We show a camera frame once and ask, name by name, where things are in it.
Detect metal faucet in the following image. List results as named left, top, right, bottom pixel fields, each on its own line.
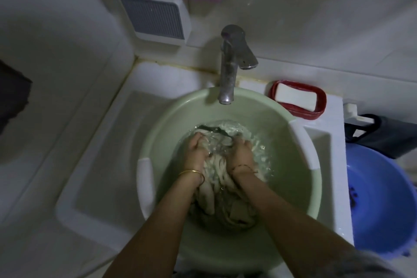
left=217, top=24, right=259, bottom=106

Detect white soap bar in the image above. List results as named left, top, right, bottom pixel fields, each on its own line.
left=275, top=84, right=318, bottom=112

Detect person's right hand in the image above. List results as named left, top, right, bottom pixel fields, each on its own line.
left=226, top=136, right=255, bottom=181

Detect white ceramic sink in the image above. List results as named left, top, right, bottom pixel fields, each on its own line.
left=54, top=58, right=355, bottom=278

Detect white wall box grey ribbed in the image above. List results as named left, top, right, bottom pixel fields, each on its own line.
left=119, top=0, right=192, bottom=46

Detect cream leaf-patterned clothes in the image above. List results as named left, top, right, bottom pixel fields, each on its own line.
left=187, top=123, right=271, bottom=231

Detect dark grey cloth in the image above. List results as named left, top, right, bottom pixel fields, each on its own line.
left=344, top=114, right=417, bottom=159

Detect blue plastic basin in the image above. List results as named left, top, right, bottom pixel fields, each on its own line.
left=345, top=142, right=417, bottom=257

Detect person's left hand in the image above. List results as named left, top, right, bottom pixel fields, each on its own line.
left=179, top=132, right=211, bottom=185

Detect light green plastic basin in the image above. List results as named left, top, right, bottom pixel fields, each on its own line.
left=136, top=87, right=323, bottom=275

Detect person's left forearm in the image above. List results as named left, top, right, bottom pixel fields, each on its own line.
left=110, top=172, right=206, bottom=278

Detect person's right forearm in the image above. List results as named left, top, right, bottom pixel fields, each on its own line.
left=231, top=170, right=357, bottom=278

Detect person's grey patterned shirt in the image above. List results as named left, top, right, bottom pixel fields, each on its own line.
left=172, top=248, right=408, bottom=278

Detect gold bangle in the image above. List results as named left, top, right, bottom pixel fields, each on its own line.
left=177, top=169, right=206, bottom=186

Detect dark purple towel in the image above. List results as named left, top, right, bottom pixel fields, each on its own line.
left=0, top=59, right=33, bottom=135

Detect red soap dish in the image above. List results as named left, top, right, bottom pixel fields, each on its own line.
left=268, top=79, right=328, bottom=121

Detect thin cord bracelet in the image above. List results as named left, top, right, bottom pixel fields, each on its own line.
left=228, top=164, right=256, bottom=177

